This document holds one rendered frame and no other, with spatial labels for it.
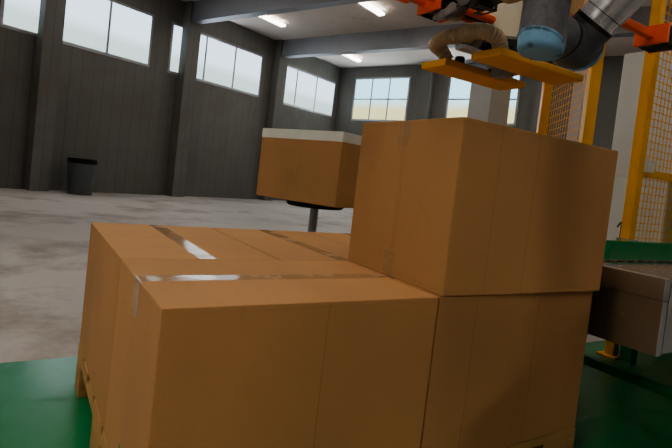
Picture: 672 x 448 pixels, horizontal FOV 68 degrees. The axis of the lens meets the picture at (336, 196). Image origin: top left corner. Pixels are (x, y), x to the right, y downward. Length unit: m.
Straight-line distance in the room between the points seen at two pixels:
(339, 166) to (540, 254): 1.48
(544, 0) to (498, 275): 0.61
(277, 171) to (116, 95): 7.59
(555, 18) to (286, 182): 2.03
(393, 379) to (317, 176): 1.74
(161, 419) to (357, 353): 0.38
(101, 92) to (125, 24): 1.36
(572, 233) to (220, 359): 0.97
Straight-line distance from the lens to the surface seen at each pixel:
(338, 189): 2.64
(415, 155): 1.24
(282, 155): 2.90
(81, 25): 10.09
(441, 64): 1.45
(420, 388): 1.19
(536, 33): 1.09
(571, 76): 1.52
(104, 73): 10.20
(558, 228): 1.42
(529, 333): 1.42
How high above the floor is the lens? 0.78
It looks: 2 degrees down
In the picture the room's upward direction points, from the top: 7 degrees clockwise
